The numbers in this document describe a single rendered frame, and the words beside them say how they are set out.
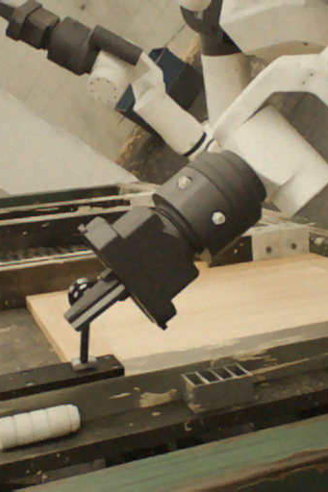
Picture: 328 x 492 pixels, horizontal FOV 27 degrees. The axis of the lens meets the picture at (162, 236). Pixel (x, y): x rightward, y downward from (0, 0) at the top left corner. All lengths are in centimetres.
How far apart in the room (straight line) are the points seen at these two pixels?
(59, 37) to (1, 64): 506
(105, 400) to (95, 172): 439
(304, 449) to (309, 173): 25
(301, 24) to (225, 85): 33
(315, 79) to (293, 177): 9
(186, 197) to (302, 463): 25
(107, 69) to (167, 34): 529
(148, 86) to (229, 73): 16
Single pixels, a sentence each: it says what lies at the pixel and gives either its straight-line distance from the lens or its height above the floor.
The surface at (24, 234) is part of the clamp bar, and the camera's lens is 173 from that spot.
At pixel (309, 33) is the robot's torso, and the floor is 126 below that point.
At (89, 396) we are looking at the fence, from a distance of 74.
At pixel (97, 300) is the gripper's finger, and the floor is 142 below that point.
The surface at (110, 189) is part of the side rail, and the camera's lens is 264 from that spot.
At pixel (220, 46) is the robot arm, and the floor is 127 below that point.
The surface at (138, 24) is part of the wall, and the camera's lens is 648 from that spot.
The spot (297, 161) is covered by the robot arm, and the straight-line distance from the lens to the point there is 66.
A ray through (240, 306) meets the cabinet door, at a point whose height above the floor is 111.
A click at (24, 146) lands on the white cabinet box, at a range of 500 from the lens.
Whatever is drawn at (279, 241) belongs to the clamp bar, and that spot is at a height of 97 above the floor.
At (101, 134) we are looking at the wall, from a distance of 648.
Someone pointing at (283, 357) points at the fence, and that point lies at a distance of 81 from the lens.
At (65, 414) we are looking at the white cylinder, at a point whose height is 137.
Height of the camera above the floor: 163
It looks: 21 degrees down
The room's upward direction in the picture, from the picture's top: 57 degrees counter-clockwise
